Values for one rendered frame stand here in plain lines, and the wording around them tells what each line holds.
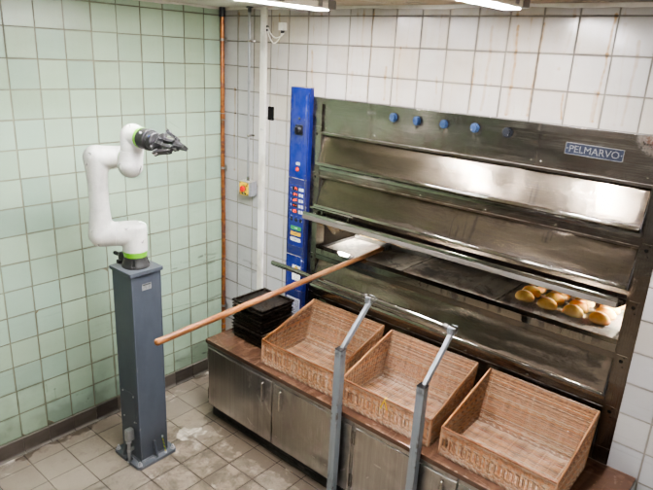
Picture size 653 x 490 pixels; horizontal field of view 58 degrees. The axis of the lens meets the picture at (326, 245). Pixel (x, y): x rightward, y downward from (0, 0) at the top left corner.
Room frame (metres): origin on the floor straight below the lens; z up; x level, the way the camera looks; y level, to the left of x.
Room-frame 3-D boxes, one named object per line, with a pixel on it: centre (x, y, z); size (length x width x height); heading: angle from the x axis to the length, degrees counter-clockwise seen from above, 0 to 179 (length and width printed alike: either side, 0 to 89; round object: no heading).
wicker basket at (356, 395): (2.73, -0.47, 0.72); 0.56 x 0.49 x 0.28; 51
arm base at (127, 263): (3.02, 1.07, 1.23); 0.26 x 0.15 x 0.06; 51
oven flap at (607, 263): (2.95, -0.63, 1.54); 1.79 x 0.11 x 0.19; 50
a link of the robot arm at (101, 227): (2.94, 1.17, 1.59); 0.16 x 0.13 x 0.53; 109
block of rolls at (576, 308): (2.92, -1.36, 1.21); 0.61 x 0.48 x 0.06; 140
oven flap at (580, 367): (2.95, -0.63, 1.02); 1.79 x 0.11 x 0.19; 50
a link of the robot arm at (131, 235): (2.98, 1.04, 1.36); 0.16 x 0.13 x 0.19; 109
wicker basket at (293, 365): (3.12, -0.01, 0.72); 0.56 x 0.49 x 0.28; 52
